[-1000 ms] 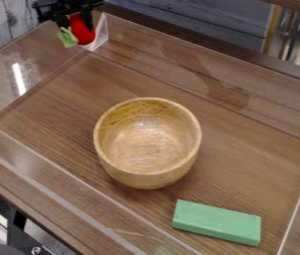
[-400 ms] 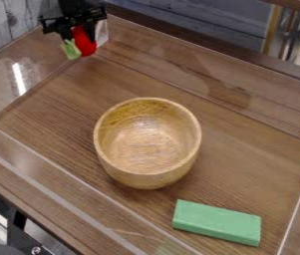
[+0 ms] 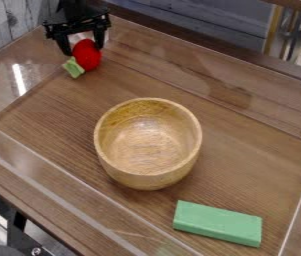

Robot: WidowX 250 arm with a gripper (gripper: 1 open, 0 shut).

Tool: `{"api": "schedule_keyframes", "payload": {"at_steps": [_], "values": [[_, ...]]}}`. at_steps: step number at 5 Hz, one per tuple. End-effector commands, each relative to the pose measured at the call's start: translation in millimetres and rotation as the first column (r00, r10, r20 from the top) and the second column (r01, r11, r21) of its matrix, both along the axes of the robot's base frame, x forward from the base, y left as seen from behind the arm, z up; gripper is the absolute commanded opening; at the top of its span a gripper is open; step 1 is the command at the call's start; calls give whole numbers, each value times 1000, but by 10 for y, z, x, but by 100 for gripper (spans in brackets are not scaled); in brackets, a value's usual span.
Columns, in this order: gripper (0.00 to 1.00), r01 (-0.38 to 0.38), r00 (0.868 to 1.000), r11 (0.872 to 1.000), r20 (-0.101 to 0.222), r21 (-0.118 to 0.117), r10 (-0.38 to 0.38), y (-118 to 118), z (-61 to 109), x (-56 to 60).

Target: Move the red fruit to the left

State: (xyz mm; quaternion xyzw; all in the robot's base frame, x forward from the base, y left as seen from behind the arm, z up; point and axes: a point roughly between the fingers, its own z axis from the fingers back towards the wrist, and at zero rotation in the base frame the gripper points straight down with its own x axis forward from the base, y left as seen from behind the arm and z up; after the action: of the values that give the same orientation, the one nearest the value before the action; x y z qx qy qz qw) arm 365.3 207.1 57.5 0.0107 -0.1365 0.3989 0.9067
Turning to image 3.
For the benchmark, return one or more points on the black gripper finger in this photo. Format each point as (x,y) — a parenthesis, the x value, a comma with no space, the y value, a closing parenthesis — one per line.
(98,32)
(63,43)

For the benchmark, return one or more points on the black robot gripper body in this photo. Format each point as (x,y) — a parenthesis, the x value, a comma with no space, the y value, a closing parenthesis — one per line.
(62,23)

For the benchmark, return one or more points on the red plush fruit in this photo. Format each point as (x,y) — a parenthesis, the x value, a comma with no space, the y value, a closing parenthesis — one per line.
(84,59)

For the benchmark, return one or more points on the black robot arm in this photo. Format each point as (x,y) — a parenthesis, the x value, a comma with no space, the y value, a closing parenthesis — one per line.
(76,6)

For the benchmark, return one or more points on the wooden bowl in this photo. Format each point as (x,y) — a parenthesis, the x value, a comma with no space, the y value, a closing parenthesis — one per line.
(147,139)

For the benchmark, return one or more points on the wooden chair in background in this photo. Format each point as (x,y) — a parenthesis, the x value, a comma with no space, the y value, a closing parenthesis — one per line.
(284,34)

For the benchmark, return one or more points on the black table leg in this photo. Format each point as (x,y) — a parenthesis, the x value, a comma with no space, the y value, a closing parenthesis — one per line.
(19,240)

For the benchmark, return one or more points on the green rectangular block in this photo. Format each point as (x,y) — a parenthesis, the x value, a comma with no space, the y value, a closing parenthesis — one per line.
(218,223)

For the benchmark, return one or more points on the clear acrylic corner bracket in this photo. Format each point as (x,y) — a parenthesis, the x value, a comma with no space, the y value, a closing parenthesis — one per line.
(107,38)

